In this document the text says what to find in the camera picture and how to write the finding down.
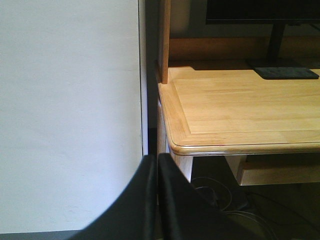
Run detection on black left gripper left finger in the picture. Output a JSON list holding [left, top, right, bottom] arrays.
[[70, 155, 157, 240]]

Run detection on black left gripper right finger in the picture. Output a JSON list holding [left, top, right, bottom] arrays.
[[158, 153, 260, 240]]

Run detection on wooden keyboard tray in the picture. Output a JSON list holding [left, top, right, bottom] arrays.
[[225, 153, 320, 186]]

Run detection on light wooden desk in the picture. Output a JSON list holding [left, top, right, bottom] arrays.
[[157, 0, 320, 179]]

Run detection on black computer monitor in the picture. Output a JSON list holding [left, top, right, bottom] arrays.
[[206, 0, 320, 80]]

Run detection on white cable under desk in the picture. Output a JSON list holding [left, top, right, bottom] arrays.
[[191, 176, 273, 240]]

